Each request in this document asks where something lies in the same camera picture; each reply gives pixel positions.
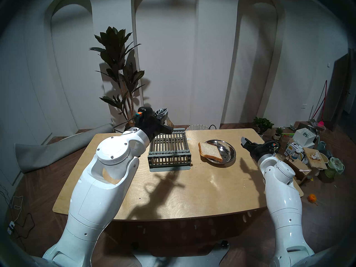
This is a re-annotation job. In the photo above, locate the wooden cutting board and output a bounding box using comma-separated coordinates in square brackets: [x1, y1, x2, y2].
[303, 147, 328, 170]

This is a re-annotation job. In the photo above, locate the white open box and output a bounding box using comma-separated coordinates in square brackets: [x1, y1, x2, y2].
[293, 128, 317, 148]

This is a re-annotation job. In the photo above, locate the white printed carton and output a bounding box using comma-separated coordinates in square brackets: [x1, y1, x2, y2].
[284, 142, 306, 161]

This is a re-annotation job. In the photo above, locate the rolled grey mat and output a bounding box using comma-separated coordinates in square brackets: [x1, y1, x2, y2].
[14, 123, 114, 174]

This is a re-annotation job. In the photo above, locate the metal robot base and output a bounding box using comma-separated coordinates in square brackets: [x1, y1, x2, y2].
[131, 241, 230, 267]

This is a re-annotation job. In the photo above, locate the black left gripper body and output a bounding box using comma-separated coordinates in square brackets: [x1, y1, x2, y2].
[133, 106, 166, 142]

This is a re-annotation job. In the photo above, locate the white floor cable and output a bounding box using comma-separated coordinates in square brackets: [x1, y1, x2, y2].
[11, 196, 24, 211]

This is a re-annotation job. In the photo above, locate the dark door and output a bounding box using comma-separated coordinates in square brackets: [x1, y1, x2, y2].
[324, 48, 356, 130]

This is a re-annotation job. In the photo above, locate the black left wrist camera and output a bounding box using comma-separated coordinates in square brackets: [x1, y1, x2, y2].
[135, 106, 154, 118]

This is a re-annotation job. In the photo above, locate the slice of bread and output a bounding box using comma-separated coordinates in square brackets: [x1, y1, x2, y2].
[198, 142, 223, 162]

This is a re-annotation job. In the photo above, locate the grey dish rack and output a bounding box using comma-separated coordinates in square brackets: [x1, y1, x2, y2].
[147, 128, 192, 172]

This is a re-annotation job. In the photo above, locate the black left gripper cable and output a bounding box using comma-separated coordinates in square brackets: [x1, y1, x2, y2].
[113, 117, 138, 128]

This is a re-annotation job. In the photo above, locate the black floor cable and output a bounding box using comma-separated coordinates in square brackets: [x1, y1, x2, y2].
[15, 213, 36, 239]

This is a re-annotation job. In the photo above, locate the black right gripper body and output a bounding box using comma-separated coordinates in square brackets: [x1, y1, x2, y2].
[244, 141, 280, 163]

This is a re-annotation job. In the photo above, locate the tall dark leafy plant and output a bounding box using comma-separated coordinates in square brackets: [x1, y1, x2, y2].
[89, 26, 145, 123]

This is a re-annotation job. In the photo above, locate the round steel plate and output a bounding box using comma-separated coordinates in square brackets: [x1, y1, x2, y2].
[204, 139, 237, 165]

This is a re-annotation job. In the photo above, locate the small bushy potted plant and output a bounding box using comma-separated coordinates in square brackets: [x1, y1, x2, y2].
[253, 117, 274, 138]

